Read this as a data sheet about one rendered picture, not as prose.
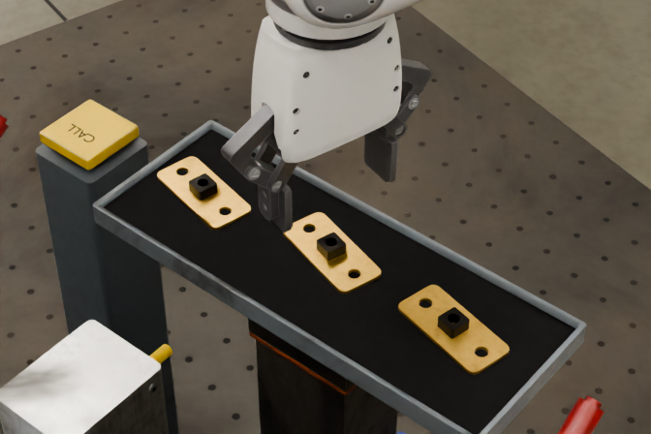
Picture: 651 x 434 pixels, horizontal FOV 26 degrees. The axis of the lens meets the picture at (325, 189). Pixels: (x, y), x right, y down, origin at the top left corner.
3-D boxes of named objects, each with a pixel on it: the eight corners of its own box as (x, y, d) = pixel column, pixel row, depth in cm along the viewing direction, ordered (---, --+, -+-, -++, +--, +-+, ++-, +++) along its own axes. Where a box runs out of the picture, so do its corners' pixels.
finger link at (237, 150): (313, 72, 96) (317, 133, 100) (216, 117, 93) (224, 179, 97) (323, 80, 95) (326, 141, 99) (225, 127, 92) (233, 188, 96)
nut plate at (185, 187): (154, 175, 114) (153, 165, 113) (193, 157, 116) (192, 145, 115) (214, 232, 109) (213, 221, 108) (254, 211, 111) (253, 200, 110)
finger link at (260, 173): (266, 135, 98) (269, 205, 103) (228, 151, 97) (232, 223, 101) (292, 159, 96) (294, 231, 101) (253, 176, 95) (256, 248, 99)
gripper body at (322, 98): (359, -51, 96) (357, 79, 104) (232, -3, 92) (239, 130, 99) (426, 0, 92) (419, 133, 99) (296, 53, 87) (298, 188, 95)
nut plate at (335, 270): (280, 232, 109) (279, 220, 108) (320, 212, 111) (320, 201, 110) (342, 296, 104) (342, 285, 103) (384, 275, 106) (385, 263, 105)
